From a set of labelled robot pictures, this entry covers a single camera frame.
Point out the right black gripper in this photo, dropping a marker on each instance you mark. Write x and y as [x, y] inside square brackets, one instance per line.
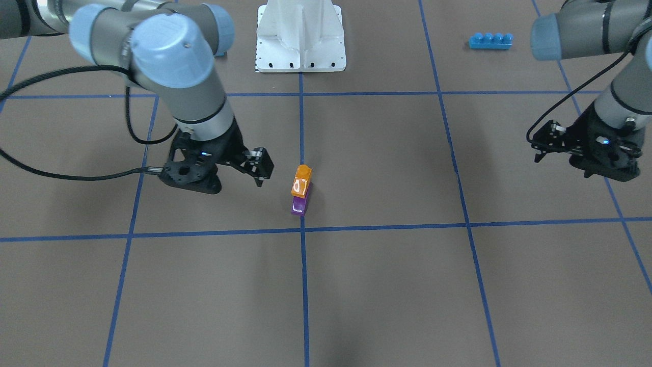
[230, 148]

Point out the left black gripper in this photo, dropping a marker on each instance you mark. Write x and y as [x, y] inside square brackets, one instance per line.
[586, 133]

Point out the orange trapezoid block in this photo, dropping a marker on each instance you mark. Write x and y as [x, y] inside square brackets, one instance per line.
[301, 181]

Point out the purple trapezoid block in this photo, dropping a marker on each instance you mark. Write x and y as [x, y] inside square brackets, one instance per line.
[300, 204]

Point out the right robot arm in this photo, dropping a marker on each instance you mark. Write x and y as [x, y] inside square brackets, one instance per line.
[163, 47]

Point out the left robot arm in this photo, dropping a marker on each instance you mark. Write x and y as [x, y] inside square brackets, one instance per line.
[583, 29]

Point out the blue long block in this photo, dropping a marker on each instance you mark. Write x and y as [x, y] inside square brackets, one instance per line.
[491, 41]

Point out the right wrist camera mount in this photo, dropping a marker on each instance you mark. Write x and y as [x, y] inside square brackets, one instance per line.
[193, 172]

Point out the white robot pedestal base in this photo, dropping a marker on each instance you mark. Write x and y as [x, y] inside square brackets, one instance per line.
[300, 37]

